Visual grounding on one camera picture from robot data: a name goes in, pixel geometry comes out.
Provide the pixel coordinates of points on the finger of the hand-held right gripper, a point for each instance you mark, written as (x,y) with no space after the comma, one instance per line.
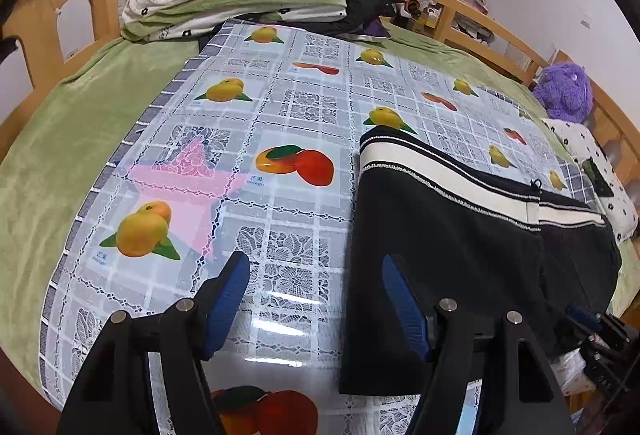
(585,317)

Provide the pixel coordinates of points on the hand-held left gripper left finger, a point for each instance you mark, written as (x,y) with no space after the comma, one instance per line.
(227,302)

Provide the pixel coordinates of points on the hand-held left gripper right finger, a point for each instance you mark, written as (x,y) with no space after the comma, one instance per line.
(405,310)

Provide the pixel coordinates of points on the black pants with white waistband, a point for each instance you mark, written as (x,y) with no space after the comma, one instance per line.
(440,255)

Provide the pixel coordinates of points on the white floral pillow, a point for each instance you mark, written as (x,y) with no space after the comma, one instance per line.
(615,205)

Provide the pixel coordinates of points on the fruit-printed plastic tablecloth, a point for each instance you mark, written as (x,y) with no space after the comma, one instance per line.
(300,115)

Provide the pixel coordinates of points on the green bed blanket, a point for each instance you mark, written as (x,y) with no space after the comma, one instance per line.
(75,140)

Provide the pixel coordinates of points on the purple plush toy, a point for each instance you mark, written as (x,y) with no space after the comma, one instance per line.
(565,90)

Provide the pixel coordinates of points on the purple cloth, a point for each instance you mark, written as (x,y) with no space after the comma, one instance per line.
(375,30)

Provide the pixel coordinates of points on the wooden bed frame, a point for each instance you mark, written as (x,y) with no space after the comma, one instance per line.
(37,20)

